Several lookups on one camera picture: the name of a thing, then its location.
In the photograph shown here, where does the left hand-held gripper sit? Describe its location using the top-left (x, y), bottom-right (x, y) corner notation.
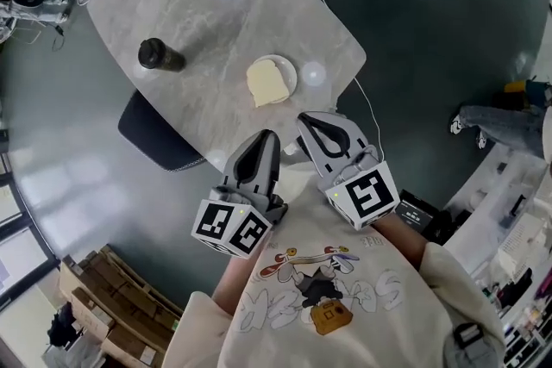
top-left (191, 129), bottom-right (289, 259)

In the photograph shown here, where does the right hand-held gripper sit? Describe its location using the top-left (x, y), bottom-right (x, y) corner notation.
top-left (296, 111), bottom-right (401, 232)

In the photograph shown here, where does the white round plate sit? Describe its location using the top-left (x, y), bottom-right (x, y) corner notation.
top-left (248, 53), bottom-right (298, 103)

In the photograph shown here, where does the slice of white bread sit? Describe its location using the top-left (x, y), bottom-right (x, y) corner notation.
top-left (246, 59), bottom-right (291, 109)

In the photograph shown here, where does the person's right forearm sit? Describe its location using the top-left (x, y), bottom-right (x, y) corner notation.
top-left (381, 213), bottom-right (428, 272)

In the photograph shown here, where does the person's left forearm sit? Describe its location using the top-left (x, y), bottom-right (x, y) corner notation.
top-left (210, 256), bottom-right (260, 311)

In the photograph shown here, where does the dark blue upholstered chair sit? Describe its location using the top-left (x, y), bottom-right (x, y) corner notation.
top-left (117, 90), bottom-right (207, 172)

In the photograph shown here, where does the black display device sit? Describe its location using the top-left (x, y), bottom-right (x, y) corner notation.
top-left (396, 189), bottom-right (441, 234)

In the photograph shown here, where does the black lidded cup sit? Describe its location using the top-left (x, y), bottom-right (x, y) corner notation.
top-left (137, 37), bottom-right (186, 72)

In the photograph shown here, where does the person's cream printed shirt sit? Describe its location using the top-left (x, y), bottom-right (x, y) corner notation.
top-left (161, 150), bottom-right (508, 368)

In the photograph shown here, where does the white cluttered workbench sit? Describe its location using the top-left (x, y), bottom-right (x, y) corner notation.
top-left (443, 141), bottom-right (552, 368)

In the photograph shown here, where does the black round container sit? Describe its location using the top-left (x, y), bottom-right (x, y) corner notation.
top-left (491, 90), bottom-right (525, 109)

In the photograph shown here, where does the stack of flattened cardboard boxes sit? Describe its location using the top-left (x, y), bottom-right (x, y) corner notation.
top-left (58, 244), bottom-right (185, 368)

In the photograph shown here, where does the grey marble dining table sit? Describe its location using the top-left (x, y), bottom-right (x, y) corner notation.
top-left (85, 0), bottom-right (367, 173)

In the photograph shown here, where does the teal container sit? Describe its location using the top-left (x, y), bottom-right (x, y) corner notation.
top-left (524, 79), bottom-right (552, 107)

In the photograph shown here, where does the black-framed window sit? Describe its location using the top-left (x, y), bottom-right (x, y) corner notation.
top-left (0, 176), bottom-right (60, 311)

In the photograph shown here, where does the white power cable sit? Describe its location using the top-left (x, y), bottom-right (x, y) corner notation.
top-left (304, 0), bottom-right (383, 160)

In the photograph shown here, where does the grey buckle strap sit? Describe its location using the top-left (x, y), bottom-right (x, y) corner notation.
top-left (452, 322), bottom-right (488, 359)

